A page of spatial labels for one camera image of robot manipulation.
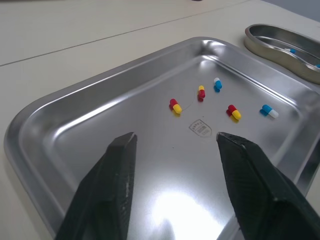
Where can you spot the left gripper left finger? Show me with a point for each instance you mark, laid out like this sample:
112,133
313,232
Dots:
105,190

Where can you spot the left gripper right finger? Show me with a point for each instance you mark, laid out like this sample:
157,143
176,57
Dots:
257,185

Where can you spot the steel tray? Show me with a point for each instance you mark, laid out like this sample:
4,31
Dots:
130,140

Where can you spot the steel kidney dish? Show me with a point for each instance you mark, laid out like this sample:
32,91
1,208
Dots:
280,47

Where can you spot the red-yellow capsule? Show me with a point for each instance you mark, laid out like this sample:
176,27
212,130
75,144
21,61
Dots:
234,111
175,105
201,92

